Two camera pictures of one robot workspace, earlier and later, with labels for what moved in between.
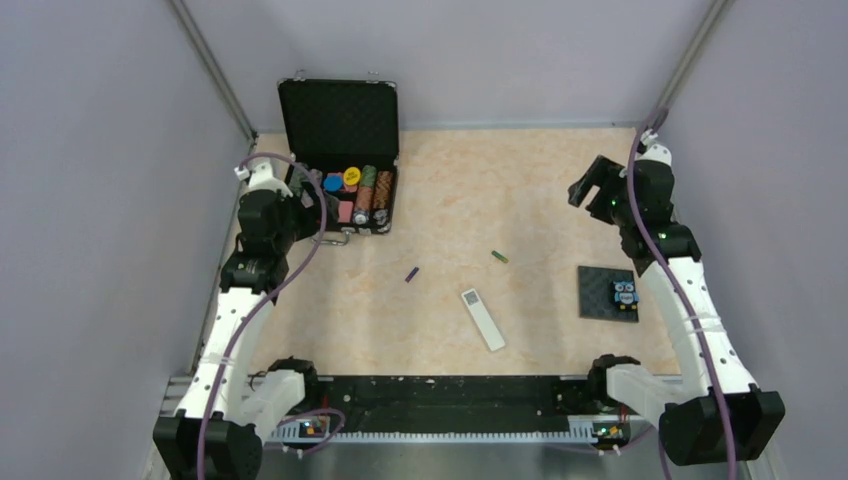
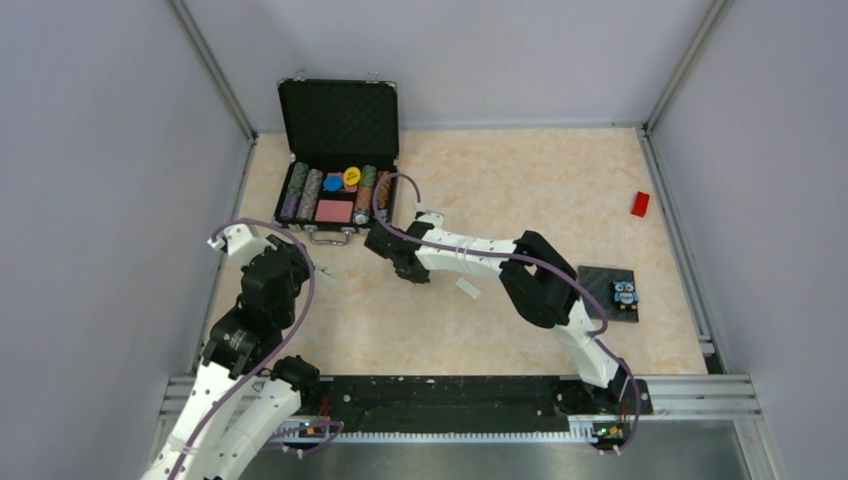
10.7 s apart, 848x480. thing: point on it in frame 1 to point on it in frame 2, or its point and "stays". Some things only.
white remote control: [483, 320] to [324, 274]
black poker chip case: [347, 131] stays
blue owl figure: [624, 296] stays
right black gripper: [605, 174] to [420, 278]
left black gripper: [312, 213] to [300, 259]
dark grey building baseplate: [595, 301] stays
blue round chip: [333, 183] stays
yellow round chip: [352, 176] stays
